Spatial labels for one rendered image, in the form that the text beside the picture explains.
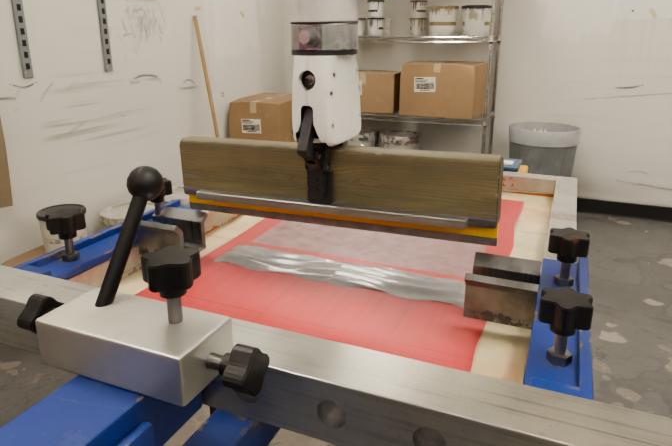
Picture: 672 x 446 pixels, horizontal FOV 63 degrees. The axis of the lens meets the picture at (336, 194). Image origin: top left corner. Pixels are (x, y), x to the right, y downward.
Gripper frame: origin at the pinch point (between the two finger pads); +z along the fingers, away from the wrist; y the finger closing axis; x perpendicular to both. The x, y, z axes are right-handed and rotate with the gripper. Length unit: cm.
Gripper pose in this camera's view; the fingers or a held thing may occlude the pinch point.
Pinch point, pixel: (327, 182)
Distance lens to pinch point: 66.4
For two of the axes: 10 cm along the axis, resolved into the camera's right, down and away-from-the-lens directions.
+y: 3.9, -2.7, 8.8
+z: 0.1, 9.6, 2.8
